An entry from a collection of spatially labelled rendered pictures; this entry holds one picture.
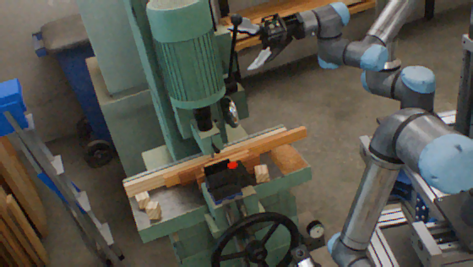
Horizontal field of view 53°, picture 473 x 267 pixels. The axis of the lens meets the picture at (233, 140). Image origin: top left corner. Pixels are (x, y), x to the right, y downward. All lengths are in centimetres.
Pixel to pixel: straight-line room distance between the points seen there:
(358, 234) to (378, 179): 16
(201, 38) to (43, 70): 256
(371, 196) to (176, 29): 67
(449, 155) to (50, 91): 327
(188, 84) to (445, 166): 74
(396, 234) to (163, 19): 151
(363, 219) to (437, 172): 29
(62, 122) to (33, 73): 46
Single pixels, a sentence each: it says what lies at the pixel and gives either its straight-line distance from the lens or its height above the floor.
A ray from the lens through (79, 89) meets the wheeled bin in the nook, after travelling 324.
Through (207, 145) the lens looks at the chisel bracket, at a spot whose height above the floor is 104.
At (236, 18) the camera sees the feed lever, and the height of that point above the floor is 144.
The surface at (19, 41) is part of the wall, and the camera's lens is 374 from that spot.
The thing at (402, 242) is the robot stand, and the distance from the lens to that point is 231.
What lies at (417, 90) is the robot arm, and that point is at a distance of 178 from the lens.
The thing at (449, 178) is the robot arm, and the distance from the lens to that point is 102.
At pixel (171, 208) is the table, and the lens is 155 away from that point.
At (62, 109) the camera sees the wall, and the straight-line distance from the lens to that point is 394.
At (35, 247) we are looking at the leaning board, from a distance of 287.
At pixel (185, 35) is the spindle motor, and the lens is 133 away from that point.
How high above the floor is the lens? 190
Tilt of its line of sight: 34 degrees down
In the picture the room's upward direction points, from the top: 11 degrees counter-clockwise
